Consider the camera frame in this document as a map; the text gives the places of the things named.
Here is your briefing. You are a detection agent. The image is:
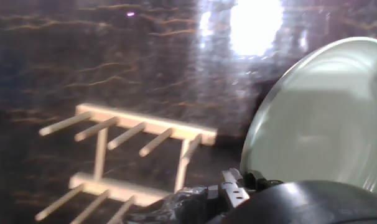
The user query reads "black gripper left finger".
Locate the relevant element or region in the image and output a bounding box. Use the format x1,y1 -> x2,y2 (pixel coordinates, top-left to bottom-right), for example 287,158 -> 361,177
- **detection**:
124,184 -> 224,224

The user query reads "wooden dish rack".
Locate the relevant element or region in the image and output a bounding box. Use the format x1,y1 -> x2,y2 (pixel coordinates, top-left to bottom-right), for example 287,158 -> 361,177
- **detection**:
34,103 -> 218,224

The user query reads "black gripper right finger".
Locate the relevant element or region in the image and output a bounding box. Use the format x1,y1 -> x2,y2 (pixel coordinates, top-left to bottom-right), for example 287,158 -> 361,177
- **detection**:
220,167 -> 284,210

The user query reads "pale green dish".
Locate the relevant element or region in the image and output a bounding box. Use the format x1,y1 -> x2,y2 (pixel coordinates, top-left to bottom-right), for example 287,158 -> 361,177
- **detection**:
240,36 -> 377,197

